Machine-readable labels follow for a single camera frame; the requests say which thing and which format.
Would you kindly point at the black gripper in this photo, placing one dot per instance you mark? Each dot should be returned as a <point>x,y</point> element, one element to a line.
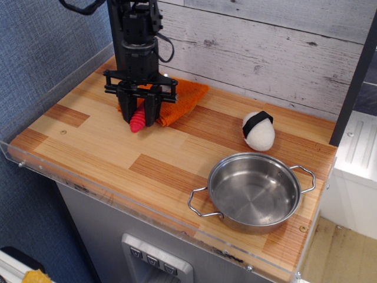
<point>140,78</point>

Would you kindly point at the red handled metal spoon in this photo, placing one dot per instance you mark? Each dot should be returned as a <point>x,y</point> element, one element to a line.
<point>137,122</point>

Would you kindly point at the orange knitted cloth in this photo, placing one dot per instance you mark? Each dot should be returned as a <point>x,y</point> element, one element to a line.
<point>188,95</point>

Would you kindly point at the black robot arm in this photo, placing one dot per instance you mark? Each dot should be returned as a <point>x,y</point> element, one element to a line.
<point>135,27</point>

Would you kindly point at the white plush egg black band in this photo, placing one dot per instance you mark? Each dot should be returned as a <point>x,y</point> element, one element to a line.
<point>258,131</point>

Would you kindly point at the stainless steel pot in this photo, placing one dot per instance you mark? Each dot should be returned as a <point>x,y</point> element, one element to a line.
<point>255,193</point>

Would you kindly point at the grey toy fridge cabinet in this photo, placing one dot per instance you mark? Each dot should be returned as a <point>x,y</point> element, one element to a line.
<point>101,227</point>

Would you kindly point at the clear acrylic table guard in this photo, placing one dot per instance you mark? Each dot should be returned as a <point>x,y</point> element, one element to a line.
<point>58,120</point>

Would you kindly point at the silver dispenser button panel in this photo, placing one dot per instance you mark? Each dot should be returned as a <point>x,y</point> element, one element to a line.
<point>148,263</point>

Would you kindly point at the black and yellow object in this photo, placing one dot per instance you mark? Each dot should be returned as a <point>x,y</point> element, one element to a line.
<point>17,266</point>

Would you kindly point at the white ridged side counter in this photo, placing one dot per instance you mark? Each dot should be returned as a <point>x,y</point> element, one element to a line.
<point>350,197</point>

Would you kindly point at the dark right vertical post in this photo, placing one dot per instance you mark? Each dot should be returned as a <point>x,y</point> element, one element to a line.
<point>355,85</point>

